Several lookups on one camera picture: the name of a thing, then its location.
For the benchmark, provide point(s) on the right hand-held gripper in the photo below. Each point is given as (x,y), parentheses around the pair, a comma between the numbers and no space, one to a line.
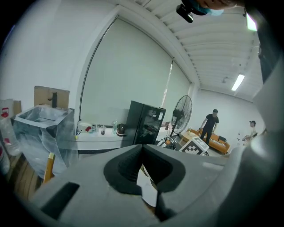
(195,147)

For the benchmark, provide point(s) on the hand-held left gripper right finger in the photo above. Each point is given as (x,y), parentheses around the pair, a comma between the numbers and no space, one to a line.
(195,173)

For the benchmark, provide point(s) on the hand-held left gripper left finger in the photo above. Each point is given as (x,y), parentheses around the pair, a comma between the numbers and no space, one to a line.
(88,199)

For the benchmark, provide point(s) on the orange sofa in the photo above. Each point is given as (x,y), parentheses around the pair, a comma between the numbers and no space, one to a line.
(219,144)

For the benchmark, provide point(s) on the black white striped cloth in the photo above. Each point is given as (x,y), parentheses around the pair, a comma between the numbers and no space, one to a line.
(166,144)

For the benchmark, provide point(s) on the black standing fan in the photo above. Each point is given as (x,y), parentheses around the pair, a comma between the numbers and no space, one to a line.
(178,114)

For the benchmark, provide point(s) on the white low ledge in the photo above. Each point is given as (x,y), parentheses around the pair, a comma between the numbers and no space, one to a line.
(99,142)

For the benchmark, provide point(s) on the black glass-door cabinet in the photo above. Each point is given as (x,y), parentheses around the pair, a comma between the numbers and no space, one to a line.
(137,124)

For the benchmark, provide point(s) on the wooden slat platform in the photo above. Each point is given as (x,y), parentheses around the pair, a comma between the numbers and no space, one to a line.
(24,177)

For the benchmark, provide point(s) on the clear empty plastic cup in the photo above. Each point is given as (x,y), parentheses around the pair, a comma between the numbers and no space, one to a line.
(96,130)

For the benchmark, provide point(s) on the plastic cup with dark drink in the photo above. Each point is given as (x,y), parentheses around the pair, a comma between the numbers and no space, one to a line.
(103,131)

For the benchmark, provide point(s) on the white container with red print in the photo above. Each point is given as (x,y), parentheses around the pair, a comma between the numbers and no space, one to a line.
(84,128)

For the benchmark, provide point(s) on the dark round kettle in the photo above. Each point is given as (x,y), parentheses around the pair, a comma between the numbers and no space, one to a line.
(121,130)

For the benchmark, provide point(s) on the clear green bottle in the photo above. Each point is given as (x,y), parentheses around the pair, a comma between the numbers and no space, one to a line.
(114,128)

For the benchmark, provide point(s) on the ceiling light bar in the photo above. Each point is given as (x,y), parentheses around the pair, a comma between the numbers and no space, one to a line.
(237,82)

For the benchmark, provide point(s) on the clear plastic storage bin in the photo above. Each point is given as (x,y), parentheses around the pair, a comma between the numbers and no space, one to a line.
(33,133)

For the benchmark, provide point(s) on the wide white roller blind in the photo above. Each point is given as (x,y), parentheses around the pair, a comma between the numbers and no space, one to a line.
(124,77)

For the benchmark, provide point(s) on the black faucet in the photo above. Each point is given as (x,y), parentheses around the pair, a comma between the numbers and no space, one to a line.
(53,99)

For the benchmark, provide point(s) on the large cardboard sheet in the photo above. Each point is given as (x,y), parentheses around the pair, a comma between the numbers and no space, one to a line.
(42,95)

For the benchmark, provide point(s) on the small cardboard box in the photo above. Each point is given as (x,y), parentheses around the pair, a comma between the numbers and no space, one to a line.
(17,107)

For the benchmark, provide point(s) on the blue face mask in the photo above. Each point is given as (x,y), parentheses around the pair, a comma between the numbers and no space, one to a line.
(216,12)

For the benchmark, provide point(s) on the ceiling light panel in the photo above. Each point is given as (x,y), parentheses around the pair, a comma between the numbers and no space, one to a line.
(251,22)

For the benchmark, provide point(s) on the wooden shelf cart gold frame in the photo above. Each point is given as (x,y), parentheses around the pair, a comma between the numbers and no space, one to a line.
(49,168)

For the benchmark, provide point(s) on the black head-worn camera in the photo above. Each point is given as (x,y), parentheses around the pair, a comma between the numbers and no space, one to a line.
(185,12)

